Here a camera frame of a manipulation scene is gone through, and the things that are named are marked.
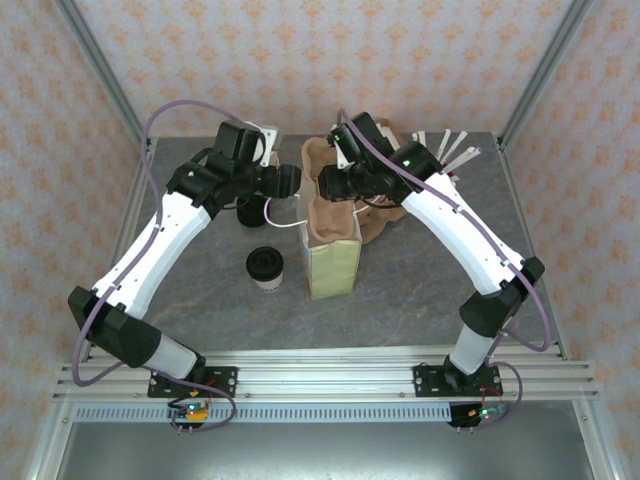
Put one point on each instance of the aluminium frame leg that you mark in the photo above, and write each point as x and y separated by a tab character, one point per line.
45	455
602	450

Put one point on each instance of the stack of black lids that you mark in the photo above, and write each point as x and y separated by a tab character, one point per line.
250	217

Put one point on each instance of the small control circuit board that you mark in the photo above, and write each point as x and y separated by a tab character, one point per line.
480	414
192	412

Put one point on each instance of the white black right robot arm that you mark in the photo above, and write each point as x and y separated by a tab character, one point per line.
450	220

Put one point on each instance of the wide aluminium base rail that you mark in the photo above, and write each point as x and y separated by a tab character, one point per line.
325	375

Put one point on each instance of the black plastic cup lid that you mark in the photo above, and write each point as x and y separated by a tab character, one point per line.
265	262

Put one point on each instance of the white paper bag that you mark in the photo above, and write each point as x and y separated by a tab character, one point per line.
388	136

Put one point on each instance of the printed paper carry bag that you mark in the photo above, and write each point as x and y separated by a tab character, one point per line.
332	270

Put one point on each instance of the aluminium frame post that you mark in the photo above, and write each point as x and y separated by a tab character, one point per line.
100	65
563	35

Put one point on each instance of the grey metal panel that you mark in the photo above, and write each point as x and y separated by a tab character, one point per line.
325	450

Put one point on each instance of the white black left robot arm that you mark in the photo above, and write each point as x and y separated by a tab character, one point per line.
165	250

